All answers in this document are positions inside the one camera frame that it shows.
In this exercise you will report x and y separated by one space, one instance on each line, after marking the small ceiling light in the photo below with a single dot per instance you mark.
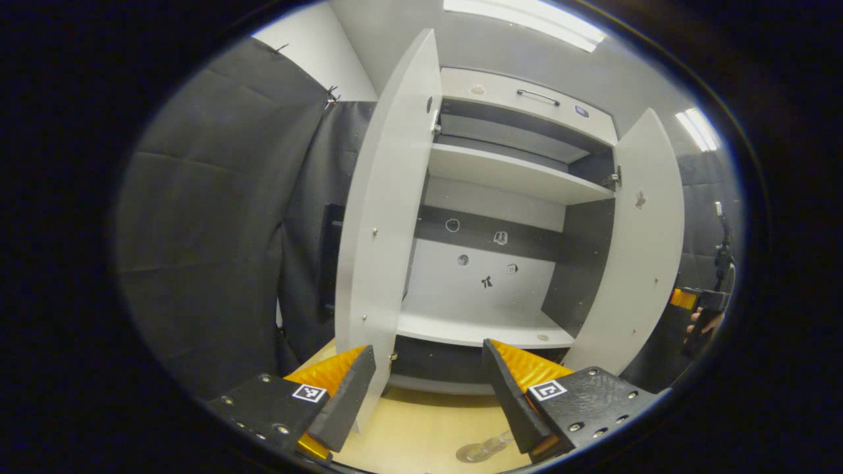
699 130

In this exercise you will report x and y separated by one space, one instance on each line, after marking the grey cabinet door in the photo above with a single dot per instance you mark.
382 230
639 263

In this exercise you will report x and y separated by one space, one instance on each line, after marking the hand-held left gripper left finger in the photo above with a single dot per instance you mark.
346 401

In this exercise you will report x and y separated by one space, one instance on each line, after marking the long ceiling light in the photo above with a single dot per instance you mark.
527 20

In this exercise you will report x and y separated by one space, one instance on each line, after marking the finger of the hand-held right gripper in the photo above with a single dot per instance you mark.
681 299

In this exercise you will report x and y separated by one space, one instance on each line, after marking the clear glass bottle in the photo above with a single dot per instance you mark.
490 446

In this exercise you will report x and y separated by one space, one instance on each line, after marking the grey cabinet shelf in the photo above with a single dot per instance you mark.
514 172

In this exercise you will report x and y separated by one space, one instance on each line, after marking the grey cabinet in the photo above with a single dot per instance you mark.
579 263

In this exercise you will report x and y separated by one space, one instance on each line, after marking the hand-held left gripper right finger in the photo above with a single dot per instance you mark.
510 401

